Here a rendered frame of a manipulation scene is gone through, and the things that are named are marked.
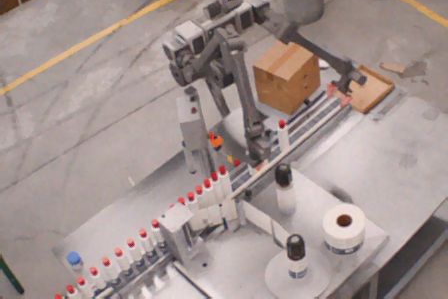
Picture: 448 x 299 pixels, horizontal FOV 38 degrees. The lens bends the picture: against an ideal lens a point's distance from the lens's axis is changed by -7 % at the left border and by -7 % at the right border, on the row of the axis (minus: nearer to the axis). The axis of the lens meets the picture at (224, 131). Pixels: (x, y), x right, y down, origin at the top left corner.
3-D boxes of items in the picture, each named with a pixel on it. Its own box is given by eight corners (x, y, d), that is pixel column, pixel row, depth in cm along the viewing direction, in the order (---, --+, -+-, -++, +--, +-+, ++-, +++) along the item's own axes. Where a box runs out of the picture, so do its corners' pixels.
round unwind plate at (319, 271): (298, 315, 287) (298, 314, 287) (251, 278, 305) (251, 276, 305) (345, 271, 299) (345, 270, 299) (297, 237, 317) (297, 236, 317)
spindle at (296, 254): (298, 285, 297) (294, 251, 277) (284, 274, 302) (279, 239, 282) (312, 273, 301) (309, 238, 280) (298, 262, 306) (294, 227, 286)
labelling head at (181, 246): (183, 264, 316) (172, 233, 297) (166, 249, 323) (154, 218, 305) (205, 247, 321) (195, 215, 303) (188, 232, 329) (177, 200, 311)
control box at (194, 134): (187, 152, 311) (179, 122, 297) (183, 126, 323) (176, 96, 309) (209, 147, 310) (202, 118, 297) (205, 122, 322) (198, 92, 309)
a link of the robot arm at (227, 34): (234, 18, 296) (215, 23, 291) (248, 44, 293) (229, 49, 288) (198, 66, 333) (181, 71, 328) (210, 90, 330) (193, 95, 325)
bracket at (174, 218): (172, 233, 298) (171, 232, 297) (156, 220, 305) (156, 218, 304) (195, 215, 303) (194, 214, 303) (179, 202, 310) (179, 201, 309)
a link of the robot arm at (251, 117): (238, 38, 298) (218, 43, 293) (245, 36, 293) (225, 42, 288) (261, 132, 305) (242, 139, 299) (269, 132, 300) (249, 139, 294)
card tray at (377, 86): (363, 114, 374) (363, 109, 371) (329, 94, 389) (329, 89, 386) (394, 87, 386) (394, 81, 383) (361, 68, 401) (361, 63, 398)
